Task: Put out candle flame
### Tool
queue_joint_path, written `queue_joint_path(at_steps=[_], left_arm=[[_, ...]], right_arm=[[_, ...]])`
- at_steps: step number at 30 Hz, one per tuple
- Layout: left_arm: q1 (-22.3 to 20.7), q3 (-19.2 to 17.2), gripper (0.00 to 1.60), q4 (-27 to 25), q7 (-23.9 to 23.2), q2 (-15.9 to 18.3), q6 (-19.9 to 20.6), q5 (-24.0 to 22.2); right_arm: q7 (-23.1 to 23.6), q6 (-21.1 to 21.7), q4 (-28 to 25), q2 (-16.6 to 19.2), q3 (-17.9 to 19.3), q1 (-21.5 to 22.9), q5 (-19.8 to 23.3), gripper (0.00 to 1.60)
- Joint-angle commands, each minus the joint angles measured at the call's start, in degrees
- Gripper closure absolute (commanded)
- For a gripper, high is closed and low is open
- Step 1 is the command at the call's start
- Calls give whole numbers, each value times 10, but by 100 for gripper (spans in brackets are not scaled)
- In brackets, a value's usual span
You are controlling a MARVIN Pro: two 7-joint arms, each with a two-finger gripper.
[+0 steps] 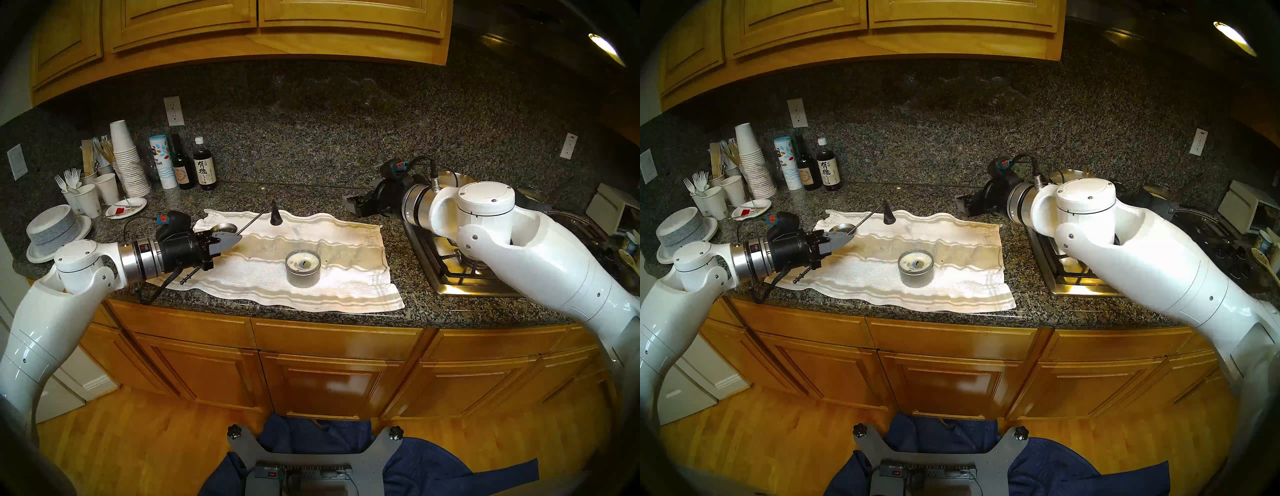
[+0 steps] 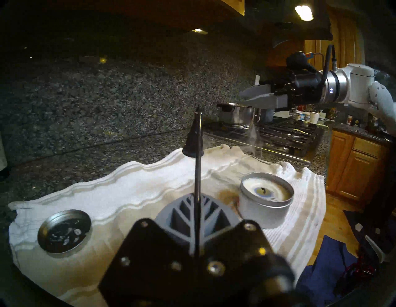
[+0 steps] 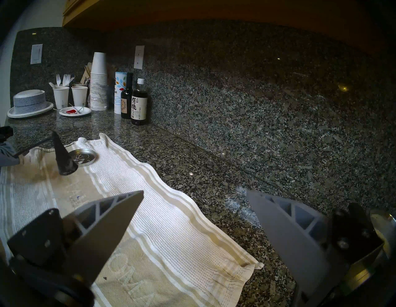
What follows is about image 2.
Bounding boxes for range hood lamp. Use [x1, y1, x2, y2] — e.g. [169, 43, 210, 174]
[295, 5, 314, 21]

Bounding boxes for wooden upper cabinets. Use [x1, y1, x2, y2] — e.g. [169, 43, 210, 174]
[221, 0, 245, 16]

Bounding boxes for dark blue cloth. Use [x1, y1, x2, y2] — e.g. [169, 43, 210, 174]
[295, 235, 361, 307]

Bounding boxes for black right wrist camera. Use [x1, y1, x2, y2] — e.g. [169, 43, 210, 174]
[286, 51, 317, 73]

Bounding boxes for steel gas stove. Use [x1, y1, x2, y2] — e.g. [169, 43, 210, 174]
[203, 119, 325, 162]

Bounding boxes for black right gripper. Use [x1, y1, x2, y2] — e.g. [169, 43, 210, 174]
[238, 72, 324, 110]

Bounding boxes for steel cooking pot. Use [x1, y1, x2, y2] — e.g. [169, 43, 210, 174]
[217, 103, 267, 126]

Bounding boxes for silver tin candle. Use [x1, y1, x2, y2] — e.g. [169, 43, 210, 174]
[238, 172, 295, 229]

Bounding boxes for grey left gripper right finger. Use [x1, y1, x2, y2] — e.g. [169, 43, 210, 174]
[200, 193, 274, 299]

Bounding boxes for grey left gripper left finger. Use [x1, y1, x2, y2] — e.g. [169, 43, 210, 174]
[98, 193, 197, 299]

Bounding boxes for black candle snuffer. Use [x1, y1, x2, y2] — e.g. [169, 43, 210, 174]
[182, 106, 205, 259]

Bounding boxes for tall wooden cabinet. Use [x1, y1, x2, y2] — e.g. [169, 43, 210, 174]
[305, 12, 365, 71]

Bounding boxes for white beige striped towel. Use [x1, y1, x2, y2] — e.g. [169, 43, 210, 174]
[9, 144, 327, 307]

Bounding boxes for wooden side base cabinets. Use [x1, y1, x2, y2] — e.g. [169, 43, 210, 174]
[326, 130, 391, 202]

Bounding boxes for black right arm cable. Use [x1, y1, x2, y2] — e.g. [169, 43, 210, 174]
[309, 45, 338, 85]

